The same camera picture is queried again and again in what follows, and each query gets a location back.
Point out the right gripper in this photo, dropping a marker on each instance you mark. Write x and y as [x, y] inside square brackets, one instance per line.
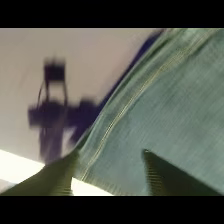
[56, 115]

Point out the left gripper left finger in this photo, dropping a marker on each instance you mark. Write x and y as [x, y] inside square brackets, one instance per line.
[50, 176]

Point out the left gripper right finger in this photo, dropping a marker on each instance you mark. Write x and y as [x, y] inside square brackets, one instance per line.
[166, 181]

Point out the dark jeans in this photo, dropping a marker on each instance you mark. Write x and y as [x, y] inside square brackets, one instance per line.
[173, 110]

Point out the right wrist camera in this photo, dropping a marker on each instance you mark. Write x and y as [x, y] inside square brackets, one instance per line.
[54, 73]

